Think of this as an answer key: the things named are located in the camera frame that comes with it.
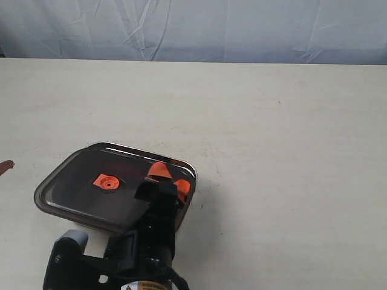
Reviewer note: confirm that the black and grey right robot arm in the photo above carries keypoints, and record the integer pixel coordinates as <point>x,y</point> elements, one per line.
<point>154,280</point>

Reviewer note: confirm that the steel two-compartment lunch box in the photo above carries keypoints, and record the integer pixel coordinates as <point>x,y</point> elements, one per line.
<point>117,172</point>

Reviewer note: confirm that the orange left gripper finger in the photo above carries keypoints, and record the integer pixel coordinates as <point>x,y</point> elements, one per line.
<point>5,166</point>

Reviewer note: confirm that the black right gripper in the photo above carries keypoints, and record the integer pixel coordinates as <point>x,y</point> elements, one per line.
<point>149,245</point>

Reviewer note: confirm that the dark transparent lunch box lid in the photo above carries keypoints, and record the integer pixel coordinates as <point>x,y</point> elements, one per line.
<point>62,192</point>

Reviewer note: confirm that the blue-grey backdrop cloth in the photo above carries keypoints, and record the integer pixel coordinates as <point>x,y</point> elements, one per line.
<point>344,32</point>

